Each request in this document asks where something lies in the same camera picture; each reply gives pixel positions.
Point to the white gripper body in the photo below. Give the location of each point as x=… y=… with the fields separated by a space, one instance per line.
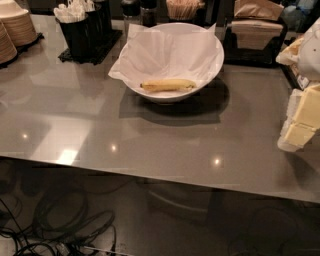
x=310 y=55

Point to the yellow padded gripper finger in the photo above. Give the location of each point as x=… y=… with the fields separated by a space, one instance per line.
x=294 y=136
x=304 y=106

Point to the yellow banana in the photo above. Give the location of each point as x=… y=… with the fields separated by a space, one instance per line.
x=168 y=85

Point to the white bowl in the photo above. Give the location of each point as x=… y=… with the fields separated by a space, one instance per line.
x=173 y=95

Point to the black sachet rack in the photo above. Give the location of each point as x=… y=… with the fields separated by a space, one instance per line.
x=294 y=78

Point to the black napkin dispenser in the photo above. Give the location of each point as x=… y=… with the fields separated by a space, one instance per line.
x=253 y=42

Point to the white paper liner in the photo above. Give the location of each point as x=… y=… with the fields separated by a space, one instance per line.
x=160 y=56

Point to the black cutlery holder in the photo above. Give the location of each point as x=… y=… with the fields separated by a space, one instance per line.
x=96 y=24

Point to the white plastic cutlery bundle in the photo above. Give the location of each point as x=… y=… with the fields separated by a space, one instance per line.
x=73 y=10

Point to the stack of paper bowls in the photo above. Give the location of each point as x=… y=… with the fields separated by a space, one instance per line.
x=17 y=22

